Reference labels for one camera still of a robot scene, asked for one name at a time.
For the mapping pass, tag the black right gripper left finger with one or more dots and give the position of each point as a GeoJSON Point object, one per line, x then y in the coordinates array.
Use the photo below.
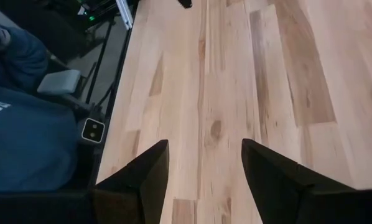
{"type": "Point", "coordinates": [127, 199]}

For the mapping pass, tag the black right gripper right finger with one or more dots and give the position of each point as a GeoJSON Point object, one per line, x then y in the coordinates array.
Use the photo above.
{"type": "Point", "coordinates": [291, 196]}

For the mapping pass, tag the person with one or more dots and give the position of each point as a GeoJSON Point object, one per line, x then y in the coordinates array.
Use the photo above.
{"type": "Point", "coordinates": [27, 140]}

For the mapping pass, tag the grey chair armrest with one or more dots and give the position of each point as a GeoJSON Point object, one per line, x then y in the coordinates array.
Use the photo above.
{"type": "Point", "coordinates": [58, 81]}

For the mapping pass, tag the black electronics box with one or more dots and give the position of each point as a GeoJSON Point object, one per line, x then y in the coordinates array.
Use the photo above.
{"type": "Point", "coordinates": [80, 12]}

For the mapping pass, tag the grey depth camera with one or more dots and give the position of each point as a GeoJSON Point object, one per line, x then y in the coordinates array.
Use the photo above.
{"type": "Point", "coordinates": [93, 130]}

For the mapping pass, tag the silver metal bracket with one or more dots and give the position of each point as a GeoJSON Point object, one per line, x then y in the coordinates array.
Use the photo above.
{"type": "Point", "coordinates": [125, 14]}

